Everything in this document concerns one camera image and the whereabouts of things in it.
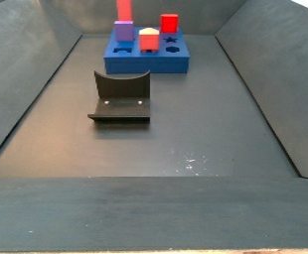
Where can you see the blue shape sorter board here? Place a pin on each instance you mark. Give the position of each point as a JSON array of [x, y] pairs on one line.
[[123, 58]]

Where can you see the red rectangular block peg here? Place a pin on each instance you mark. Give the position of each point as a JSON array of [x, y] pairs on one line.
[[169, 23]]

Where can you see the purple block peg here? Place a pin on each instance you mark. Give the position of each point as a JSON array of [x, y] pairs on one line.
[[123, 31]]

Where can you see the red block white top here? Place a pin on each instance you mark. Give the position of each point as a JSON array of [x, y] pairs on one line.
[[149, 39]]

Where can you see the tall red block peg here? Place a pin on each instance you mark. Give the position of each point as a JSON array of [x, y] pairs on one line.
[[123, 8]]

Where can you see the black curved holder bracket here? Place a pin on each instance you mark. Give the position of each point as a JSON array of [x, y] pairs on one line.
[[123, 98]]

